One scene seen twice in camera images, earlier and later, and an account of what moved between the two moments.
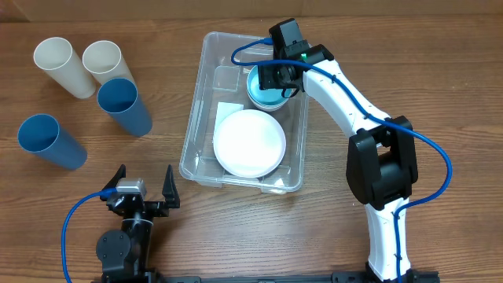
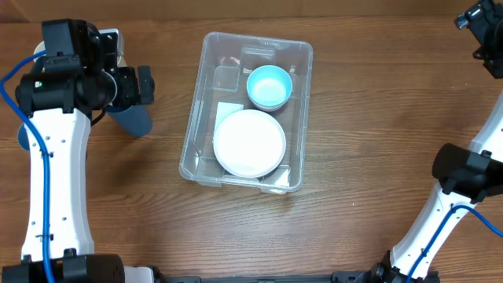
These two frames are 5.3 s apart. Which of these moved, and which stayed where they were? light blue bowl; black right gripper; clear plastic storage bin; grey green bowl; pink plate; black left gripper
Moved: black right gripper; black left gripper
Stayed: light blue bowl; grey green bowl; clear plastic storage bin; pink plate
